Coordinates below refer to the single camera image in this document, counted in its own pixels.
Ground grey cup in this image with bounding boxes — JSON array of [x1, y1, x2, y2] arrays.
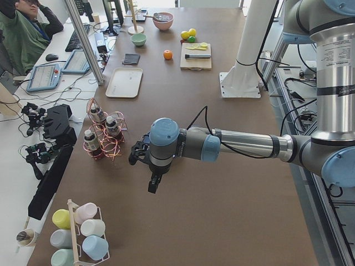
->
[[50, 229, 72, 249]]

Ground dark drink bottle front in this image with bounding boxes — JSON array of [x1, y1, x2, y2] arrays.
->
[[84, 129, 102, 156]]

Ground black long bar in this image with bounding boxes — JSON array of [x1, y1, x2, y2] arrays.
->
[[28, 145, 73, 220]]

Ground aluminium frame post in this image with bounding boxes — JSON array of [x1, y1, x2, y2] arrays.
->
[[64, 0, 104, 85]]

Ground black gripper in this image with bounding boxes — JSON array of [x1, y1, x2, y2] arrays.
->
[[128, 134, 162, 193]]

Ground wooden cutting board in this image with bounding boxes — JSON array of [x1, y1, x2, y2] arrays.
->
[[180, 42, 212, 70]]

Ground white cup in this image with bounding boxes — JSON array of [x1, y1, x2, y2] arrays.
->
[[80, 219, 106, 237]]

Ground black computer mouse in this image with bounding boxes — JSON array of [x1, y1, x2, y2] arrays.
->
[[45, 54, 59, 62]]

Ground dark drink bottle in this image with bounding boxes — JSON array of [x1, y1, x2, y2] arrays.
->
[[84, 129, 102, 156], [105, 116, 120, 139], [90, 106, 105, 124]]

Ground blue teach pendant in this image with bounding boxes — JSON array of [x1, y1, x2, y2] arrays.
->
[[26, 64, 61, 92], [62, 49, 90, 75]]

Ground metal scoop in bowl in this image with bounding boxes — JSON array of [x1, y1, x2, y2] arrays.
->
[[144, 12, 173, 23]]

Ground dark folded cloth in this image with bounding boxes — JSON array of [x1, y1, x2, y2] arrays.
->
[[122, 53, 140, 65]]

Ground yellow lemon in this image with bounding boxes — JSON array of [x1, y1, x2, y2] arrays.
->
[[180, 31, 190, 40], [188, 28, 196, 37]]

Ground copper wire bottle basket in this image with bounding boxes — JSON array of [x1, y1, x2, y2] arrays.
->
[[83, 98, 128, 161]]

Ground black keyboard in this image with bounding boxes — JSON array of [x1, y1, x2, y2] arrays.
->
[[65, 24, 90, 52]]

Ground green lime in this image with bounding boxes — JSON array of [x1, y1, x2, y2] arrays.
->
[[187, 36, 196, 43]]

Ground beige rectangular tray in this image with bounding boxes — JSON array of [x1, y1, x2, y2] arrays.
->
[[105, 68, 143, 98]]

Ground black handled knife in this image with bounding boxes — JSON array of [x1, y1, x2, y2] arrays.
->
[[184, 54, 211, 59]]

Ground orange fruit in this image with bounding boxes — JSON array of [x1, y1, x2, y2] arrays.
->
[[163, 50, 173, 60]]

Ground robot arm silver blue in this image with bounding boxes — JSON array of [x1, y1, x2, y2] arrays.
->
[[129, 1, 354, 193]]

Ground blue teach pendant back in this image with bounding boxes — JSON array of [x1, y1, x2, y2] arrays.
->
[[62, 49, 90, 75]]

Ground dark drink bottle back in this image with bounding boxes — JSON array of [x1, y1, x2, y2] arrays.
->
[[90, 106, 105, 124]]

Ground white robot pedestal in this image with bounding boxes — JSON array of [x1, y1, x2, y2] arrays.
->
[[220, 1, 278, 98]]

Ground black plastic mount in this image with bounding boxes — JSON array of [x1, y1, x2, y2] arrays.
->
[[43, 104, 77, 147]]

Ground seated person green shirt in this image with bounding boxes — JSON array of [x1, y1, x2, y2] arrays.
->
[[1, 1, 64, 75]]

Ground blue cup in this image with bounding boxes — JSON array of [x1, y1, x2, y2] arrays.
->
[[82, 235, 109, 260]]

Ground paper cup with utensils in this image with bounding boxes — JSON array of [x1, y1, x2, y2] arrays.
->
[[16, 228, 38, 247]]

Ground blue teach pendant front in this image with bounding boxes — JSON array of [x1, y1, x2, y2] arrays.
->
[[26, 64, 61, 92]]

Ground yellow cup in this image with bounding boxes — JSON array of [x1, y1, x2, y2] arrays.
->
[[52, 209, 70, 229]]

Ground mint green cup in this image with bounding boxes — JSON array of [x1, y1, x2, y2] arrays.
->
[[50, 249, 74, 266]]

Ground dark drink bottle middle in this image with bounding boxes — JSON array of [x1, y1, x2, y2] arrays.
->
[[105, 116, 120, 139]]

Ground pink bowl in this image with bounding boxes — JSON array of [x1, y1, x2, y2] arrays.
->
[[153, 12, 174, 31]]

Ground green bowl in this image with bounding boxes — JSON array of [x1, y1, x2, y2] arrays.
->
[[131, 33, 146, 47]]

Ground wooden mug tree stand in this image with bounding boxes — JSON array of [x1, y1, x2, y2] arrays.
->
[[125, 0, 144, 35]]

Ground yellow peeled fruit slices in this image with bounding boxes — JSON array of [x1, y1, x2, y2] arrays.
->
[[185, 42, 209, 50]]

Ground pink cup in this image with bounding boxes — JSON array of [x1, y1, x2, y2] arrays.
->
[[74, 202, 98, 224]]

